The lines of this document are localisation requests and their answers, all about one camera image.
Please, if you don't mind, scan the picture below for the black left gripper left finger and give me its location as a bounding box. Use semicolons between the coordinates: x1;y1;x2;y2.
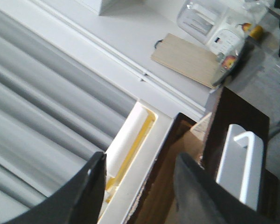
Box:
0;152;106;224

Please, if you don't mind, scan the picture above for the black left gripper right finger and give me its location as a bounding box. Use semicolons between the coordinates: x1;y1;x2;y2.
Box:
174;153;280;224

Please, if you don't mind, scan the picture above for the white plastic tray on cabinet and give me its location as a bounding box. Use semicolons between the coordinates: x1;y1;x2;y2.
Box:
98;100;172;224

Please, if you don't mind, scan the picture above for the white roll in tray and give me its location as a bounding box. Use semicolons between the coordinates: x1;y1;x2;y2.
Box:
106;102;148;180

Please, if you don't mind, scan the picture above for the grey pleated curtain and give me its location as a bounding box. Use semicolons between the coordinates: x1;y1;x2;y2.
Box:
0;11;135;224

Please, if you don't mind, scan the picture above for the light wooden cutting board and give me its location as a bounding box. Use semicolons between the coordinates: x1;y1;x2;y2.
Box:
151;34;218;89

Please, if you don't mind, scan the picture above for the clear plastic container with fruit stickers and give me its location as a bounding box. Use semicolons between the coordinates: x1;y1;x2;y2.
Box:
212;0;280;87

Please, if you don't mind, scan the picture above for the white kitchen appliance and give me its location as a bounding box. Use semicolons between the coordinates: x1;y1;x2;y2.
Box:
177;0;253;55

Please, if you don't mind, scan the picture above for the white drawer handle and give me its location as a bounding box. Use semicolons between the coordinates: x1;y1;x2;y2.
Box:
216;124;264;211

